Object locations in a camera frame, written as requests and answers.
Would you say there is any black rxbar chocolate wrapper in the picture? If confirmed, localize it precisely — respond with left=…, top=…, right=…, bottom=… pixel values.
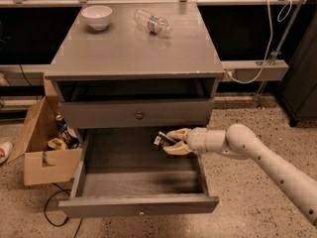
left=151, top=131, right=176, bottom=151

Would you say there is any open grey middle drawer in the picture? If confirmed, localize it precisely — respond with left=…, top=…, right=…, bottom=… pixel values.
left=59, top=127, right=219, bottom=218

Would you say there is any diagonal metal pole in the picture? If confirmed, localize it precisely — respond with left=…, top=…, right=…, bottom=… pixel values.
left=253, top=0, right=307, bottom=109

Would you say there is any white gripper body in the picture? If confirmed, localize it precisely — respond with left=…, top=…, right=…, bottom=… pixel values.
left=186, top=128, right=207, bottom=154

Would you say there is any soda can in box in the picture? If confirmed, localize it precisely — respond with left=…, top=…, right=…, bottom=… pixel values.
left=55, top=114, right=67, bottom=133

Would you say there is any dark cabinet on wheels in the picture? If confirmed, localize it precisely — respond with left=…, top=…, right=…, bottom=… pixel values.
left=277, top=11, right=317, bottom=127

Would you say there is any grey metal rail shelf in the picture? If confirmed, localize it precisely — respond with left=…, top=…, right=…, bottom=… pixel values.
left=222, top=59, right=288, bottom=83

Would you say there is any snack bag in box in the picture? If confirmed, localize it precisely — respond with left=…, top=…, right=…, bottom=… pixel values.
left=48, top=138, right=67, bottom=150

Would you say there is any white ceramic bowl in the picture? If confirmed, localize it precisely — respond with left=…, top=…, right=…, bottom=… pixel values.
left=81, top=5, right=112, bottom=31

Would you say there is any black floor cable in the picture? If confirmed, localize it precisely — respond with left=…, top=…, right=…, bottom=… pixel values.
left=43, top=182, right=83, bottom=238

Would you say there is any white hanging cable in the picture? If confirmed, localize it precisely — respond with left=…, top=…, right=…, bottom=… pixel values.
left=225, top=0, right=293, bottom=85

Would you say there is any white red shoe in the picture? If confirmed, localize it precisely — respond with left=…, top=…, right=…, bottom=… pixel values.
left=0, top=142, right=13, bottom=164

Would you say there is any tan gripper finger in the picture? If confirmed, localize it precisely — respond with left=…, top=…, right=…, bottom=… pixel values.
left=166, top=128, right=190, bottom=141
left=163, top=141, right=191, bottom=156

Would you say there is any grey wooden drawer cabinet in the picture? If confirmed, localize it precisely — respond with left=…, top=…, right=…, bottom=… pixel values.
left=44, top=2, right=226, bottom=144

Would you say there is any open cardboard box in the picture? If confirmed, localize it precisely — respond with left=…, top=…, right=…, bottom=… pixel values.
left=6, top=76, right=83, bottom=186

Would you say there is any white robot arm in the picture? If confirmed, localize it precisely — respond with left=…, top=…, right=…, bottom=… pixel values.
left=163, top=124, right=317, bottom=227

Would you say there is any clear plastic water bottle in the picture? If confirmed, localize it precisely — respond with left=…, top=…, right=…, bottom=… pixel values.
left=134, top=9, right=172, bottom=37

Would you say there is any closed grey top drawer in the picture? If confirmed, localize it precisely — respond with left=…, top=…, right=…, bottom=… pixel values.
left=58, top=100, right=213, bottom=129

